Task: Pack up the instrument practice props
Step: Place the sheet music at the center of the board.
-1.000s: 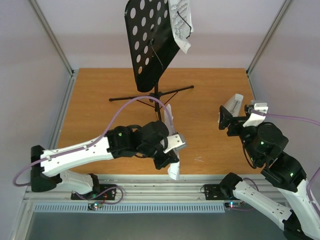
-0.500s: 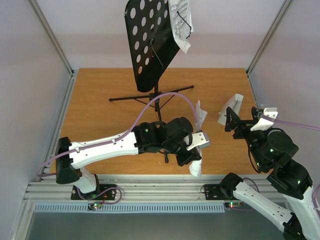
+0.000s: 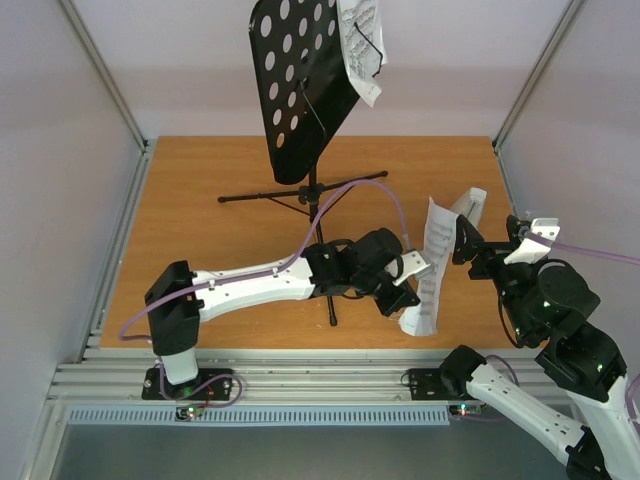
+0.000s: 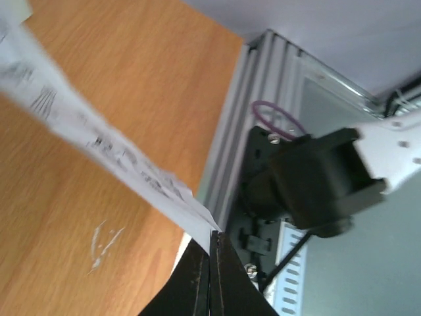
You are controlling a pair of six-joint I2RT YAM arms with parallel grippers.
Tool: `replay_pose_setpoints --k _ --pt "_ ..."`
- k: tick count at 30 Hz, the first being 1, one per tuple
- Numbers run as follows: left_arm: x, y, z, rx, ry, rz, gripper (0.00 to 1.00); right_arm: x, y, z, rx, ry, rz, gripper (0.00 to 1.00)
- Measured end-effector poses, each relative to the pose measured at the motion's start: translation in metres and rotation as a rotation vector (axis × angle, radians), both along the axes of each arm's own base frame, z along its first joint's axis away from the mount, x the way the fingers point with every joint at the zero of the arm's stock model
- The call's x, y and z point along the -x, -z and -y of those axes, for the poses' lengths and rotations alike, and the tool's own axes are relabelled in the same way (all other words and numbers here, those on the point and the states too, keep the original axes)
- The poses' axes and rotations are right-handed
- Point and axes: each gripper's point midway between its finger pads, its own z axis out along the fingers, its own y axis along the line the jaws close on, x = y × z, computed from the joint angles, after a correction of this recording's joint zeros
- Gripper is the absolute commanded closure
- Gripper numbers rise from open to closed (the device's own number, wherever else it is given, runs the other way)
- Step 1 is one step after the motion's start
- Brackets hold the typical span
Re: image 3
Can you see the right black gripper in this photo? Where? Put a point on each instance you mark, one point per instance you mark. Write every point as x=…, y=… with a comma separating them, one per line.
x=481, y=261

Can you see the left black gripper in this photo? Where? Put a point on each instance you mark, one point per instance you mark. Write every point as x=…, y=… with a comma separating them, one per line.
x=404, y=298

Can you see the white metronome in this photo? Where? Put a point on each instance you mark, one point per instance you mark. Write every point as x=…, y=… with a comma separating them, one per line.
x=471, y=205

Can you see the white sheet music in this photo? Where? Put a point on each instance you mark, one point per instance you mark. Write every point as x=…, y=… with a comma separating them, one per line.
x=438, y=242
x=362, y=45

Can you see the black music stand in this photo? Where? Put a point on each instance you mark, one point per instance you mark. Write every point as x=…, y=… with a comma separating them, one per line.
x=304, y=94

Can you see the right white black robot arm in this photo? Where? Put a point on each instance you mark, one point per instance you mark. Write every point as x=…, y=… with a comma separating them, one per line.
x=548, y=304

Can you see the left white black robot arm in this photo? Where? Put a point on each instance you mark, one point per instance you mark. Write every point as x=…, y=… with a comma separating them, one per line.
x=180, y=300

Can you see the right small circuit board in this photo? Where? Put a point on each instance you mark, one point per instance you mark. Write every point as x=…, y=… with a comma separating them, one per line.
x=465, y=409

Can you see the small circuit board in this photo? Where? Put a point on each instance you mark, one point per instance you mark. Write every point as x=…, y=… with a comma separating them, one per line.
x=190, y=412
x=465, y=409

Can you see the left small circuit board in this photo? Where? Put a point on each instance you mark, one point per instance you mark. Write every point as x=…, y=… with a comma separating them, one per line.
x=190, y=412

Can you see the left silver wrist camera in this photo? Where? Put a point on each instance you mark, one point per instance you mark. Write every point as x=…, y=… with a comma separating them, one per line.
x=412, y=263

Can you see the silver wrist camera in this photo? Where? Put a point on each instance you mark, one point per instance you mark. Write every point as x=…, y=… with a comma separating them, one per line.
x=412, y=263
x=536, y=241

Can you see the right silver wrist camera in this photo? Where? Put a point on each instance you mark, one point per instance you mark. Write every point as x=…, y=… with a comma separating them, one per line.
x=536, y=241

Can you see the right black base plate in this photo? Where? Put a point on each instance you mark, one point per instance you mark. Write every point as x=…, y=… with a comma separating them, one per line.
x=425, y=384

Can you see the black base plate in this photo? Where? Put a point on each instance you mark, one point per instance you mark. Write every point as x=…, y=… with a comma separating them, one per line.
x=425, y=384
x=210, y=384

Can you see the aluminium frame rail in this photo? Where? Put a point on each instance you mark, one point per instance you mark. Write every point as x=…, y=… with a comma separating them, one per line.
x=298, y=377

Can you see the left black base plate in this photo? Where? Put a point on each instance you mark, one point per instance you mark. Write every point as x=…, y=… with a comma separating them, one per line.
x=210, y=384

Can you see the grey slotted cable duct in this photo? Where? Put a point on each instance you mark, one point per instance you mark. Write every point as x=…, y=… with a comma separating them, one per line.
x=263, y=416

